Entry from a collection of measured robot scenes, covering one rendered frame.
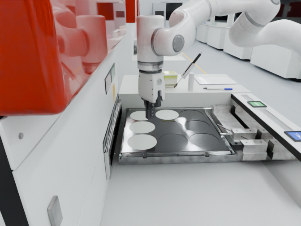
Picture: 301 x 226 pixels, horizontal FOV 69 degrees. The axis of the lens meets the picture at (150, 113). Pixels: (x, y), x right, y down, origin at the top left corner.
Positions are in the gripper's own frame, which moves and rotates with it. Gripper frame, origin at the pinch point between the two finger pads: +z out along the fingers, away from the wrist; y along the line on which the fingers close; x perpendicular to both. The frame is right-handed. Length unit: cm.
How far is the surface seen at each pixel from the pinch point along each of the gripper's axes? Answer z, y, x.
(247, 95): 2, -6, -50
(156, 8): -64, 997, -741
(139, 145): 7.9, -5.2, 8.3
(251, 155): 10.9, -27.8, -21.2
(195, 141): 8.0, -14.2, -9.1
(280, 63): 66, 173, -470
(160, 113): 7.9, 11.7, -13.7
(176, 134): 8.0, -6.5, -6.8
